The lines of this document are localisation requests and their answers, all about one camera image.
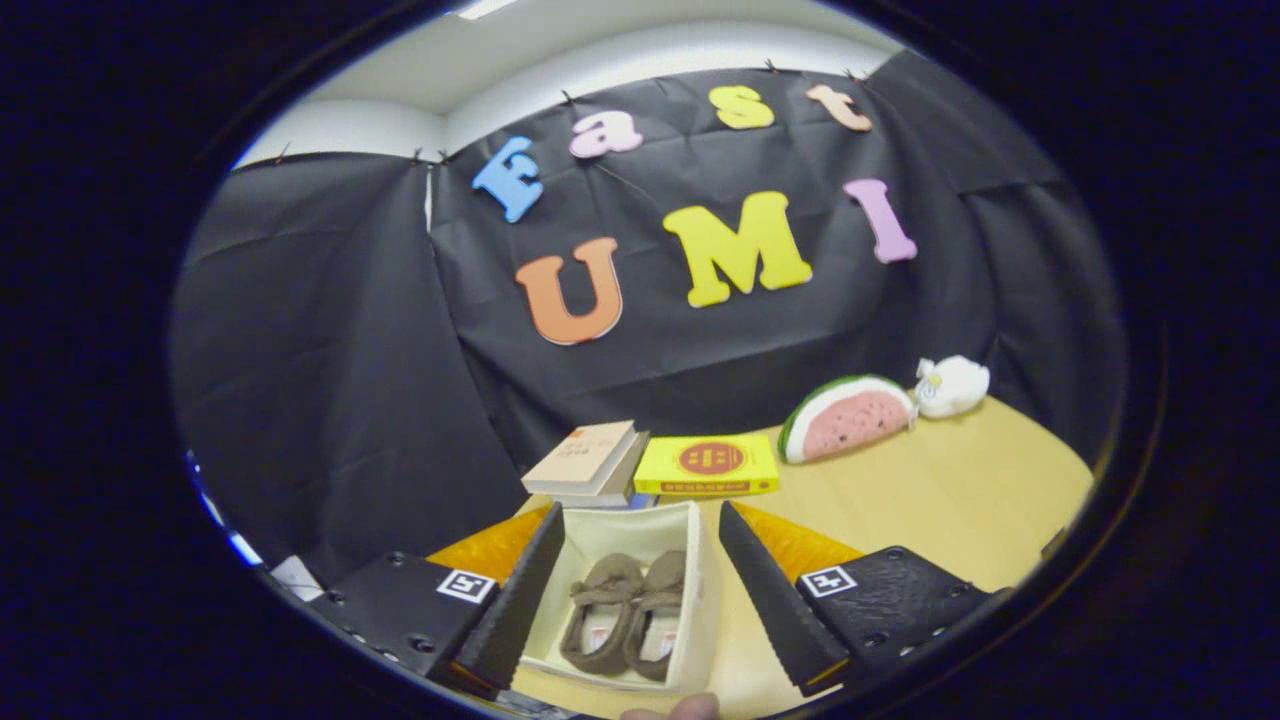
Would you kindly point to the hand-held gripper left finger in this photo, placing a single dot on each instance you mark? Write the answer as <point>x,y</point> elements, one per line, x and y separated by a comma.
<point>510,610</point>

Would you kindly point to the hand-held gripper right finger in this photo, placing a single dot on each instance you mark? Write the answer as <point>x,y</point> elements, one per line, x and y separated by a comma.
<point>770,600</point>

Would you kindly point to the brown fuzzy shoe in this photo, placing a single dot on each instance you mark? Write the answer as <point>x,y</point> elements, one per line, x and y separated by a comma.
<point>668,580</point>
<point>605,580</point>

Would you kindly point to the beige storage box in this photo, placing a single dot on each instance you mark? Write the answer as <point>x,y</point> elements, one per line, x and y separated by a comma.
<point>620,530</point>

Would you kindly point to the yellow book with red circle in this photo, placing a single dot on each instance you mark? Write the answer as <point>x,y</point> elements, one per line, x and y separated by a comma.
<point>710,465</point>

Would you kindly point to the blue book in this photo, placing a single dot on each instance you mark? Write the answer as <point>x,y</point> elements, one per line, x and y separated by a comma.
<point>625,503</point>

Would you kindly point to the grey book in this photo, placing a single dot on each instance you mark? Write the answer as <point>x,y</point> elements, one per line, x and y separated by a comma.
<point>634,475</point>

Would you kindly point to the watermelon slice plush toy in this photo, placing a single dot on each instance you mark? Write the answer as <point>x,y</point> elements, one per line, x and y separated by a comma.
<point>850,420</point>

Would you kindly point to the white plush toy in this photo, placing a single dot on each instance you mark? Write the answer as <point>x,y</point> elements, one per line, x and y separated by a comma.
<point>955,385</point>

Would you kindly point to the ceiling light panel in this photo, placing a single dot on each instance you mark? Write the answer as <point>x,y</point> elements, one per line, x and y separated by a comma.
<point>485,8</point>

